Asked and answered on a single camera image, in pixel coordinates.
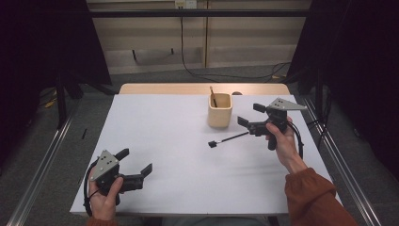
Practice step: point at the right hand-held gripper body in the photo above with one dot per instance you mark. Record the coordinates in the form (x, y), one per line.
(277, 114)

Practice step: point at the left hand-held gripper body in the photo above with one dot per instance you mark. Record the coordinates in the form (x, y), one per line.
(105, 164)

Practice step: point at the beige square ceramic cup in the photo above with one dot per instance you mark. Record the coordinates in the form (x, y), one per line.
(219, 117)

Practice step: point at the thin black brush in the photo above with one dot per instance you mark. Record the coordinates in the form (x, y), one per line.
(212, 144)

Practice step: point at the black pencil with orange end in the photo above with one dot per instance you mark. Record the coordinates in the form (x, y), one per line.
(212, 94)

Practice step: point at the person's right hand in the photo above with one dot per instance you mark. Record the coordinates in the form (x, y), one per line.
(288, 147)

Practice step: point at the person's left hand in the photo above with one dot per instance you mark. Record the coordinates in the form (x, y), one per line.
(102, 205)

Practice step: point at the dark round table grommet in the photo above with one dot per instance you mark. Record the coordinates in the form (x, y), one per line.
(236, 93)

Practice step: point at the small black stick on floor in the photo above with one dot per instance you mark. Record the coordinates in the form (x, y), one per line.
(84, 134)

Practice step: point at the white table cover sheet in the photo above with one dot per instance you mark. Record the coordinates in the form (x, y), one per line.
(188, 175)

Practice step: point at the black metal stand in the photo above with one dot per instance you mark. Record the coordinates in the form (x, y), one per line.
(60, 103)

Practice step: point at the yellow floor tape piece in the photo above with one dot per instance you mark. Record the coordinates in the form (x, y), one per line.
(49, 103)

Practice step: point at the black horizontal bar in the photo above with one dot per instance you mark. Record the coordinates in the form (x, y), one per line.
(251, 13)

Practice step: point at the black curtain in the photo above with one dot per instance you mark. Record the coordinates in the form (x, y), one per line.
(37, 47)
(360, 62)

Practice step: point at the metal floor rail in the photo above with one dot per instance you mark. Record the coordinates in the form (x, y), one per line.
(49, 157)
(357, 191)

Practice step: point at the small black wall bracket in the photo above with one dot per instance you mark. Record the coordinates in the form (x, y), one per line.
(172, 51)
(134, 55)

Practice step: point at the white wall socket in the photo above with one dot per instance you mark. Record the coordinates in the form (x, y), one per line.
(189, 3)

